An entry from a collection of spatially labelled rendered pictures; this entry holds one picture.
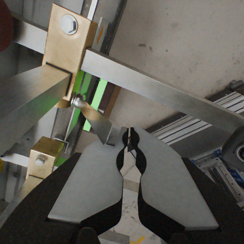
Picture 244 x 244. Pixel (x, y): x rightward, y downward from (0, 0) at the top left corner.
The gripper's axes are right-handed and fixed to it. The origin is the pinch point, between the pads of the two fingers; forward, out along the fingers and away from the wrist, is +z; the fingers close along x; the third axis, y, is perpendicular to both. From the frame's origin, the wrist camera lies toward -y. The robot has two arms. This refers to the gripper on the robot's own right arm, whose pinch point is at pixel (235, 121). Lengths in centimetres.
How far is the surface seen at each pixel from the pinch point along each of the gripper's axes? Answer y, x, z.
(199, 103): -10.0, 0.9, -3.7
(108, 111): -20, -43, 75
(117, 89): -20, -26, 75
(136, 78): -20.9, 0.5, -3.8
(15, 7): -52, 0, 17
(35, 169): -32.2, -25.2, -3.6
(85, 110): -25.5, -3.3, -11.8
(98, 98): -25.8, -11.0, 12.0
